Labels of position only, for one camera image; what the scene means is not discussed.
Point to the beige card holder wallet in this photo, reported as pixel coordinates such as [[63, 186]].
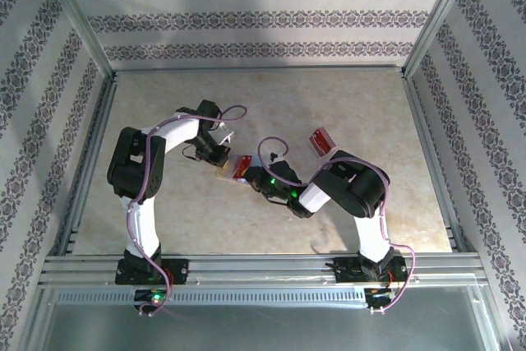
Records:
[[225, 177]]

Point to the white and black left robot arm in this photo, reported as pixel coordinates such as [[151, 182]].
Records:
[[141, 223]]

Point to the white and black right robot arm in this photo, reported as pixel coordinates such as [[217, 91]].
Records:
[[357, 186]]

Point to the red credit card stack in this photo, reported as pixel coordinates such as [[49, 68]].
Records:
[[321, 143]]

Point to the grey metal sheet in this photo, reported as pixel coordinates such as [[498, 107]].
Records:
[[263, 330]]

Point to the aluminium mounting rail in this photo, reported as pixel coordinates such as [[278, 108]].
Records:
[[255, 269]]

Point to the aluminium frame rail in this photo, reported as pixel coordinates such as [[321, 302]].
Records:
[[88, 162], [259, 68], [431, 153]]

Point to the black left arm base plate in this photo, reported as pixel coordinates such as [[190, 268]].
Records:
[[178, 271]]

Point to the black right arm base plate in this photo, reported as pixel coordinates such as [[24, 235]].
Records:
[[347, 271]]

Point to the aluminium frame post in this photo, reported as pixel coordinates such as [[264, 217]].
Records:
[[441, 14], [74, 14]]

